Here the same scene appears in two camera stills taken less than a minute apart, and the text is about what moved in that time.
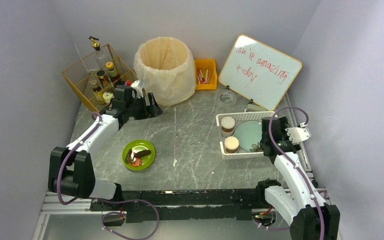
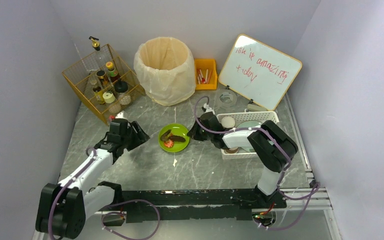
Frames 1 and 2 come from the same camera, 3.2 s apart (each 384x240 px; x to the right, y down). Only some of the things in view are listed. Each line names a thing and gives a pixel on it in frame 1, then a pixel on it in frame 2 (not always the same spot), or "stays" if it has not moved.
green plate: (138, 154) to (176, 129)
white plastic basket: (241, 117) stays
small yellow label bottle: (99, 94) stays
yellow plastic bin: (205, 74) stays
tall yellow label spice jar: (101, 76) stays
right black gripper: (267, 144) to (202, 125)
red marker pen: (203, 80) stays
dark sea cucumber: (142, 153) to (178, 138)
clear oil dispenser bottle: (97, 62) stays
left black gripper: (147, 106) to (132, 134)
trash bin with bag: (166, 65) stays
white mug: (227, 126) stays
